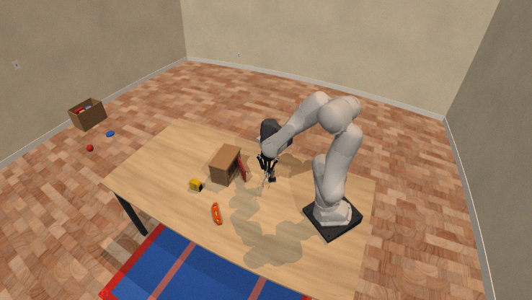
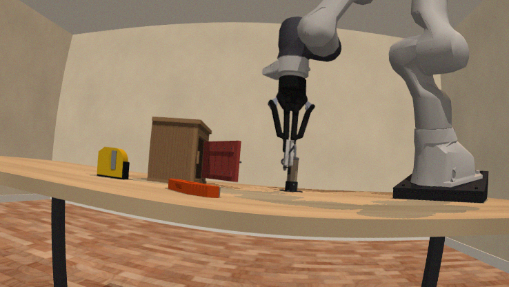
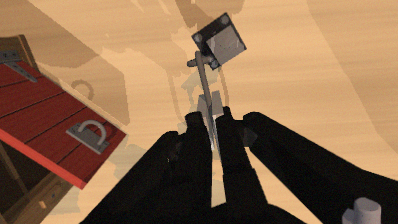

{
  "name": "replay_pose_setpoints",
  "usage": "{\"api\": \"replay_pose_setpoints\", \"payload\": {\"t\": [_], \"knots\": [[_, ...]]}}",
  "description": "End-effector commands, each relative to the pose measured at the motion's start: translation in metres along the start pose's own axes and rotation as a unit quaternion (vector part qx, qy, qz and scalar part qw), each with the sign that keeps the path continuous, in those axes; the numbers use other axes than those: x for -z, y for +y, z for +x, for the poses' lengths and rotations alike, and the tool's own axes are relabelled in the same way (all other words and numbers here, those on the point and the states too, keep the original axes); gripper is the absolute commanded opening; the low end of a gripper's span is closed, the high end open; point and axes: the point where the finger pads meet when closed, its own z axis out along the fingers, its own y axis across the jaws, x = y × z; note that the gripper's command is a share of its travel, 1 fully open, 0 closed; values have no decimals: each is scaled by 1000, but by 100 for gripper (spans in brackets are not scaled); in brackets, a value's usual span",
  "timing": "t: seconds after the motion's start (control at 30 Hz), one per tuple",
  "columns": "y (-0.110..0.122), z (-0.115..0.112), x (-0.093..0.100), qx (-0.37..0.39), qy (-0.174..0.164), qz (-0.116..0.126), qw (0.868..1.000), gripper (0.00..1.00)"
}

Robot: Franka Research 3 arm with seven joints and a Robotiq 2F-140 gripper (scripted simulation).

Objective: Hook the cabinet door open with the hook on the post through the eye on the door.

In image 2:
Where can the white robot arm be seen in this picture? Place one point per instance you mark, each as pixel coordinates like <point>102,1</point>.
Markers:
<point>439,157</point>

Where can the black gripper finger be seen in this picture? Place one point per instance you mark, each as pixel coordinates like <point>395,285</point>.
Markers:
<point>286,125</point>
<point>293,137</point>

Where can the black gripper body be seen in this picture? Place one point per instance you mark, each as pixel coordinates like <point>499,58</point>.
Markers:
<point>292,86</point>

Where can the yellow tape measure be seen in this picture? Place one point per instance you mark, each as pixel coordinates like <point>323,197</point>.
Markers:
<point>112,163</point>

